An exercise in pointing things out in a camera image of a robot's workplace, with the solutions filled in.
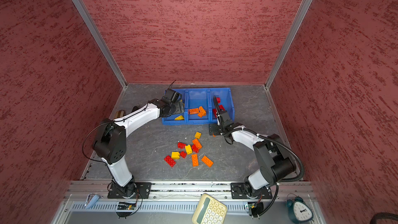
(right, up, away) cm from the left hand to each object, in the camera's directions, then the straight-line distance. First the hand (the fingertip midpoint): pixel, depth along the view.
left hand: (176, 110), depth 93 cm
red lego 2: (+24, -1, -2) cm, 24 cm away
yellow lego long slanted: (+2, -5, +5) cm, 8 cm away
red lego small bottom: (+6, -24, -8) cm, 26 cm away
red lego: (+4, -20, -6) cm, 21 cm away
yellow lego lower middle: (+1, -24, -9) cm, 26 cm away
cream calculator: (+20, -43, -26) cm, 54 cm away
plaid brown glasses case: (-39, -3, +7) cm, 40 cm away
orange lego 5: (+13, -19, -3) cm, 23 cm away
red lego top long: (+28, +7, +16) cm, 32 cm away
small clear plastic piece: (-35, -39, -24) cm, 58 cm away
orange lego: (+19, -27, -10) cm, 35 cm away
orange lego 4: (+10, -1, +10) cm, 15 cm away
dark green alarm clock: (+59, -42, -27) cm, 78 cm away
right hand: (+24, -13, -1) cm, 27 cm away
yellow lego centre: (+9, -21, -7) cm, 24 cm away
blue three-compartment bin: (+10, +8, +17) cm, 21 cm away
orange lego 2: (+12, -27, -10) cm, 31 cm away
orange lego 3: (+16, -2, +7) cm, 18 cm away
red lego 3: (+12, -21, -6) cm, 25 cm away
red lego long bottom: (-1, -27, -10) cm, 29 cm away
